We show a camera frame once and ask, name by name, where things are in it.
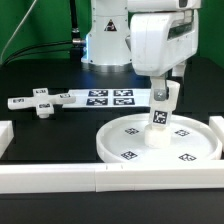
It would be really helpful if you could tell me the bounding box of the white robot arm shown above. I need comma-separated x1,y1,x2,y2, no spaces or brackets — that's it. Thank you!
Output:
82,0,202,101

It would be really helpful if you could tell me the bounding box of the black vertical cable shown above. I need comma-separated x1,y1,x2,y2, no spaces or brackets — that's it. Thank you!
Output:
68,0,81,39

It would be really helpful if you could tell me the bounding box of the grey thin cable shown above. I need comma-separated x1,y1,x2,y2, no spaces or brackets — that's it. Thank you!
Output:
0,0,38,63

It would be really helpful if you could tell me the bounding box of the white marker sheet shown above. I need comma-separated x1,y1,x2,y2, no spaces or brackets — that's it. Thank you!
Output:
63,88,151,108

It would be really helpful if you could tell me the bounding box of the white left bracket block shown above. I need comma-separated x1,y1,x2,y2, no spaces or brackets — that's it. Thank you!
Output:
0,121,14,158

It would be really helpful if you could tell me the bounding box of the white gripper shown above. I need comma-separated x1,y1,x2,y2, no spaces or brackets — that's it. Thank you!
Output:
130,9,199,101

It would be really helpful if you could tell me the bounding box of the white cross-shaped table base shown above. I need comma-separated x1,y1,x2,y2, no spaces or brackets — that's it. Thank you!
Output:
7,88,76,119

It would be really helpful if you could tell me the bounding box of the white front rail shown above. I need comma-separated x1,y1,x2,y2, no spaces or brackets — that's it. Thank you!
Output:
0,160,224,194

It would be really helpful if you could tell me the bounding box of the white round table top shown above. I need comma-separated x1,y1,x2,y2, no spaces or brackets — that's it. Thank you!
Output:
96,113,222,164

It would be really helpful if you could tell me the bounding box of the black cable with connector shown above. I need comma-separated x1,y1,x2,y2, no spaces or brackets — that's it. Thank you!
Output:
0,37,87,66

